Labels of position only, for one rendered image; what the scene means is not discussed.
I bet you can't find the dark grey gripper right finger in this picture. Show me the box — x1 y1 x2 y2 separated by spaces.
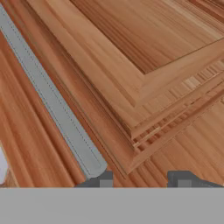
166 171 224 188

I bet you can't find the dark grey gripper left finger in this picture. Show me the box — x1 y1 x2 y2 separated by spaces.
76 170 114 188

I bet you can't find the wooden cabinet door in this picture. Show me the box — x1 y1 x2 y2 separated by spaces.
5 0 224 176
0 31 88 188

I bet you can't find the grey bar cabinet handle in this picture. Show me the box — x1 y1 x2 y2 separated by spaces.
0 3 109 180

